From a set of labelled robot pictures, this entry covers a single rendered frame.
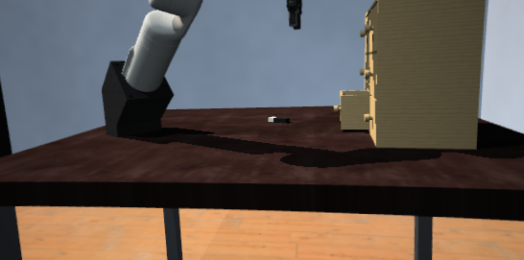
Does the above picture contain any small wooden chest of drawers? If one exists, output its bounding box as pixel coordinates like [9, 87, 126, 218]
[365, 0, 486, 150]

